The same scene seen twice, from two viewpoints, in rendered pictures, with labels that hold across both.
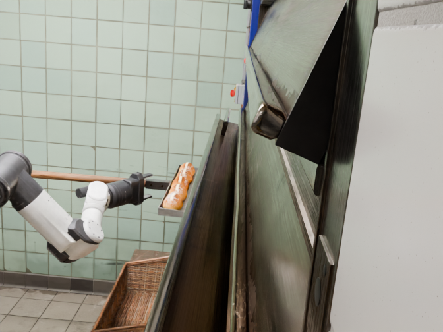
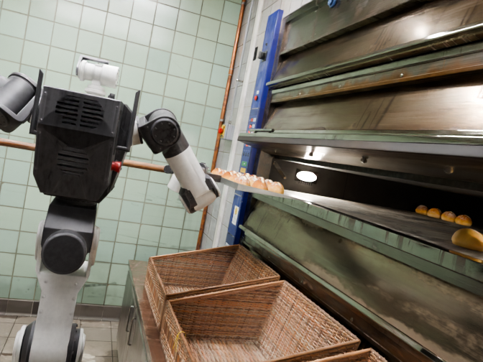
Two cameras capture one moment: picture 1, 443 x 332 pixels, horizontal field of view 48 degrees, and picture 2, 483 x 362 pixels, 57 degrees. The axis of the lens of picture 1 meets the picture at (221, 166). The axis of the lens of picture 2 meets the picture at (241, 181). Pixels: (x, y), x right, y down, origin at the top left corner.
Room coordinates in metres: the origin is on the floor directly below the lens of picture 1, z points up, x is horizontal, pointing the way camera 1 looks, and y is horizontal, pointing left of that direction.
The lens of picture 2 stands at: (-0.14, 0.78, 1.31)
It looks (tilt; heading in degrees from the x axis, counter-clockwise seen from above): 3 degrees down; 340
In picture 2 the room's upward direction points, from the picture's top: 11 degrees clockwise
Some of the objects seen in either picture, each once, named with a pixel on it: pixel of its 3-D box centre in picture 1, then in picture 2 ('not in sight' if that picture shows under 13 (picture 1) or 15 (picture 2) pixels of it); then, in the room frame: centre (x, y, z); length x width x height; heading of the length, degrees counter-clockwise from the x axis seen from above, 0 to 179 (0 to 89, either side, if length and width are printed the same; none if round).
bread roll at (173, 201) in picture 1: (173, 201); (242, 182); (1.59, 0.15, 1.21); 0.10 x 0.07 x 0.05; 176
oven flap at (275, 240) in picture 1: (260, 134); (360, 113); (1.20, -0.09, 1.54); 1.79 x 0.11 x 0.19; 179
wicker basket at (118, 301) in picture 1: (168, 300); (205, 281); (1.78, 0.17, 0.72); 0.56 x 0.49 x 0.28; 179
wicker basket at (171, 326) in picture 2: not in sight; (247, 339); (1.18, 0.18, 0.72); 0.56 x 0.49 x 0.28; 179
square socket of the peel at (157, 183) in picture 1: (157, 184); (210, 177); (1.80, 0.24, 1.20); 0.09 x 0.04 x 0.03; 89
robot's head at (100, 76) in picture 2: not in sight; (99, 77); (1.31, 0.78, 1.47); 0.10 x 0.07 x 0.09; 82
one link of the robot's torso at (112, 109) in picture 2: not in sight; (83, 141); (1.25, 0.79, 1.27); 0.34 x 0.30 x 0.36; 82
